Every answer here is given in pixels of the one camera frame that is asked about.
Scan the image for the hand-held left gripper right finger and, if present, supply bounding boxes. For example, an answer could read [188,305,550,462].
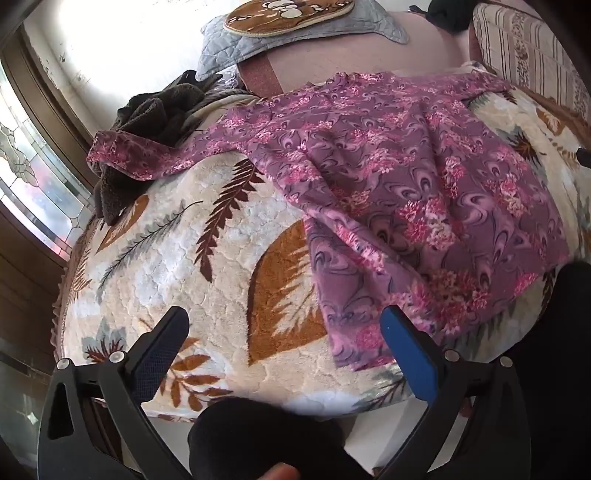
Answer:
[374,305,525,480]

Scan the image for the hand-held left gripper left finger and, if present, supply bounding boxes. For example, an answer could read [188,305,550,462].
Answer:
[37,305,192,480]

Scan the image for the purple floral garment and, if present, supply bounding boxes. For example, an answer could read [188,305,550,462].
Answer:
[88,69,571,372]

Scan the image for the person's left hand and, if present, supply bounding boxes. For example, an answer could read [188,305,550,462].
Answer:
[256,464,301,480]

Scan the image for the cream leaf print blanket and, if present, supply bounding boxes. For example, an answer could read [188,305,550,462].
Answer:
[53,88,591,423]

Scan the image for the person's black trouser leg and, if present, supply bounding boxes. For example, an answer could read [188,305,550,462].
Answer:
[187,397,347,480]
[522,261,591,480]

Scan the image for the patterned glass window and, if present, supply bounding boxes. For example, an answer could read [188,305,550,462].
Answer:
[0,60,93,257]

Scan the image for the dark brown fleece cloth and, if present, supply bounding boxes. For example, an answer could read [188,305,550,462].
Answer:
[90,69,241,224]

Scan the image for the pink bed sheet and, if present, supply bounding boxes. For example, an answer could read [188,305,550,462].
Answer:
[238,9,476,97]

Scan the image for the grey quilted pillow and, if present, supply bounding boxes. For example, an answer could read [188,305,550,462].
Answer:
[196,0,409,79]

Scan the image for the striped floral pillow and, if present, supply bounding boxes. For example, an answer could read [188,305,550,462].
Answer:
[471,2,591,125]

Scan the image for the black cloth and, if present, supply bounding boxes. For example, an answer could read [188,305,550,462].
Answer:
[409,0,481,33]

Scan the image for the brown oval printed cushion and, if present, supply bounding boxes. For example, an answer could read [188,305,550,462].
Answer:
[224,0,356,35]

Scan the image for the brown wooden window frame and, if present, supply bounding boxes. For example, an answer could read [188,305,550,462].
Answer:
[0,23,100,370]

